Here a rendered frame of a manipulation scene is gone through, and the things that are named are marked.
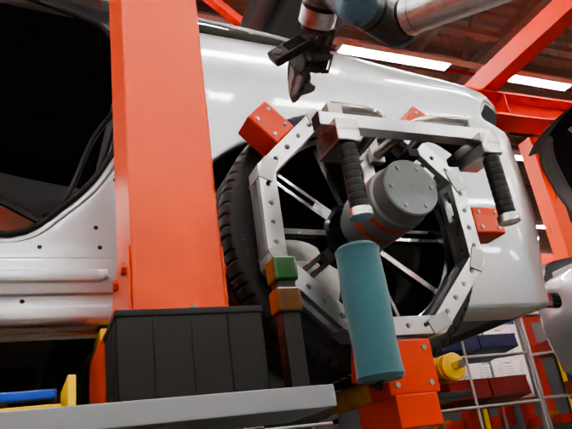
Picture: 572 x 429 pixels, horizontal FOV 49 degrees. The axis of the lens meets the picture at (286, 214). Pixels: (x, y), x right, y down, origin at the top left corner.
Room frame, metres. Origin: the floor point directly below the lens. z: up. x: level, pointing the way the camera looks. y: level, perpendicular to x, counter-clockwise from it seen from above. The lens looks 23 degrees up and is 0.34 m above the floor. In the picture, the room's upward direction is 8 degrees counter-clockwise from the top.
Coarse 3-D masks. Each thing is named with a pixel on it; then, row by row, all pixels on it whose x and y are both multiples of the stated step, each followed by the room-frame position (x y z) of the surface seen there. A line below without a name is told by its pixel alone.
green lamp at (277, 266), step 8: (272, 256) 0.92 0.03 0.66; (280, 256) 0.92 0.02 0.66; (288, 256) 0.92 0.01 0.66; (272, 264) 0.92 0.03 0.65; (280, 264) 0.92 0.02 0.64; (288, 264) 0.92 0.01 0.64; (272, 272) 0.92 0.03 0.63; (280, 272) 0.92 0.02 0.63; (288, 272) 0.92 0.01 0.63; (296, 272) 0.93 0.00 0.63; (272, 280) 0.92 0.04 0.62
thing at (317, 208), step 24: (312, 144) 1.34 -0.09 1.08; (288, 168) 1.41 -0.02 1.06; (312, 168) 1.48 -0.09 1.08; (336, 168) 1.50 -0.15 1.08; (384, 168) 1.46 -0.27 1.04; (288, 192) 1.32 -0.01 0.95; (336, 192) 1.38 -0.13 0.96; (312, 216) 1.36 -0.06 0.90; (336, 216) 1.42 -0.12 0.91; (432, 216) 1.48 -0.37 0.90; (408, 240) 1.45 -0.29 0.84; (432, 240) 1.48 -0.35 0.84; (312, 264) 1.34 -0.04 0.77; (336, 264) 1.40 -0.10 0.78; (408, 264) 1.62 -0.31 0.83; (432, 264) 1.51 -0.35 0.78; (408, 288) 1.61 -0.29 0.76; (432, 288) 1.47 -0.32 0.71; (408, 312) 1.53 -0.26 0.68
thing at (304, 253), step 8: (288, 240) 1.79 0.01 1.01; (296, 240) 1.80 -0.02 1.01; (288, 248) 1.78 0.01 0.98; (296, 248) 1.80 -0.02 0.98; (304, 248) 1.81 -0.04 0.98; (312, 248) 1.82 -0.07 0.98; (296, 256) 1.79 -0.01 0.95; (304, 256) 1.80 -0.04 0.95; (312, 256) 1.82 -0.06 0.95; (304, 264) 1.75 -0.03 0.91; (320, 272) 1.77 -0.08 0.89; (328, 272) 1.84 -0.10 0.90; (336, 272) 1.85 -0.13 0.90; (320, 280) 1.77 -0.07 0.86; (328, 280) 1.83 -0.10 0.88; (336, 280) 1.85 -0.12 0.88; (328, 288) 1.83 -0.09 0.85; (336, 288) 1.84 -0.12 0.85; (336, 296) 1.84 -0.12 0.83
